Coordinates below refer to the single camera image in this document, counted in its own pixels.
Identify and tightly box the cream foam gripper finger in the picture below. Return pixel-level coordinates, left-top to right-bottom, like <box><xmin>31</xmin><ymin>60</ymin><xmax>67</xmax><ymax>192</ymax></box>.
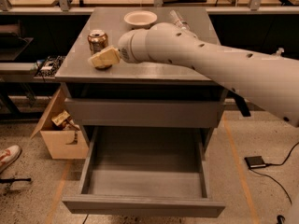
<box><xmin>88</xmin><ymin>46</ymin><xmax>121</xmax><ymax>69</ymax></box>

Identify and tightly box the orange soda can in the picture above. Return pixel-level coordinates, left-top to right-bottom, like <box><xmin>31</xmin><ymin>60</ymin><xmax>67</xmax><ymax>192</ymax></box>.
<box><xmin>87</xmin><ymin>29</ymin><xmax>111</xmax><ymax>70</ymax></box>

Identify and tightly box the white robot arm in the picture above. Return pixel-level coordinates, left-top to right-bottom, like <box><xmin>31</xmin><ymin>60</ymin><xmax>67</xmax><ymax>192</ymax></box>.
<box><xmin>88</xmin><ymin>22</ymin><xmax>299</xmax><ymax>127</ymax></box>

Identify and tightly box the grey drawer cabinet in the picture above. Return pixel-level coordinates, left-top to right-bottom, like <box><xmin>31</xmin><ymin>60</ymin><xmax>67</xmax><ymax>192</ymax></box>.
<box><xmin>55</xmin><ymin>7</ymin><xmax>227</xmax><ymax>147</ymax></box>

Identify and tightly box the closed grey top drawer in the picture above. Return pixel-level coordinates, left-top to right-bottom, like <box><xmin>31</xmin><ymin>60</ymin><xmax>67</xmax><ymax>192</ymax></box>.
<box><xmin>64</xmin><ymin>98</ymin><xmax>224</xmax><ymax>128</ymax></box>

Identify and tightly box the open grey middle drawer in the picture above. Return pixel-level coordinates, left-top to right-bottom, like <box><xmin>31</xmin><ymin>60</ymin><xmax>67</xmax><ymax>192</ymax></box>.
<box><xmin>63</xmin><ymin>127</ymin><xmax>225</xmax><ymax>217</ymax></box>

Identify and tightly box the white paper bowl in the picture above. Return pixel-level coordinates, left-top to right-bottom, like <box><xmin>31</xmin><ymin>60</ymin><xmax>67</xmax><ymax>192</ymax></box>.
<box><xmin>124</xmin><ymin>10</ymin><xmax>157</xmax><ymax>28</ymax></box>

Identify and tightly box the black patterned keyboard device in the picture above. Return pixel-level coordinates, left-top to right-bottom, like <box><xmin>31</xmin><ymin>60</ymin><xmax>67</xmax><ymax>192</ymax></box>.
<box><xmin>35</xmin><ymin>56</ymin><xmax>64</xmax><ymax>77</ymax></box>

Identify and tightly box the clear plastic water bottle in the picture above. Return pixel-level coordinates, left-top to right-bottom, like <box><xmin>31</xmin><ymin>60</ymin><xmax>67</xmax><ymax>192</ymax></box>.
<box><xmin>169</xmin><ymin>10</ymin><xmax>190</xmax><ymax>30</ymax></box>

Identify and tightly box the crumpled snack bag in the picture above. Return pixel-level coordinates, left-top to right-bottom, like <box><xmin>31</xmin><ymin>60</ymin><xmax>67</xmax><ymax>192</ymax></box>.
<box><xmin>51</xmin><ymin>110</ymin><xmax>79</xmax><ymax>131</ymax></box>

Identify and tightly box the cardboard box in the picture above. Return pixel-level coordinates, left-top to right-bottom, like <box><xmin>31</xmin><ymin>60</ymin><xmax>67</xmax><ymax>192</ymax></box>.
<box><xmin>31</xmin><ymin>88</ymin><xmax>89</xmax><ymax>159</ymax></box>

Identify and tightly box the white red sneaker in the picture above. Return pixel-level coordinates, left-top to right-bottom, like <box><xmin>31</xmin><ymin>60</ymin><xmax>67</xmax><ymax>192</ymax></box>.
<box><xmin>0</xmin><ymin>145</ymin><xmax>21</xmax><ymax>173</ymax></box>

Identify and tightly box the black rod on floor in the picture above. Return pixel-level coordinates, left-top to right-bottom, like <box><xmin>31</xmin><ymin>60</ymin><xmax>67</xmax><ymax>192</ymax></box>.
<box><xmin>0</xmin><ymin>178</ymin><xmax>32</xmax><ymax>184</ymax></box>

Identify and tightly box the black foot pedal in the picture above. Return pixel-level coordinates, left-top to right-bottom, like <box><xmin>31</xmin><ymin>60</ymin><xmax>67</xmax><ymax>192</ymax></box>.
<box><xmin>244</xmin><ymin>156</ymin><xmax>266</xmax><ymax>169</ymax></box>

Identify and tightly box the black floor cable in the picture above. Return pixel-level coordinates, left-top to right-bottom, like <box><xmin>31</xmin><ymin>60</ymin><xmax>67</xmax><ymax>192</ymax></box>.
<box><xmin>249</xmin><ymin>140</ymin><xmax>299</xmax><ymax>205</ymax></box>

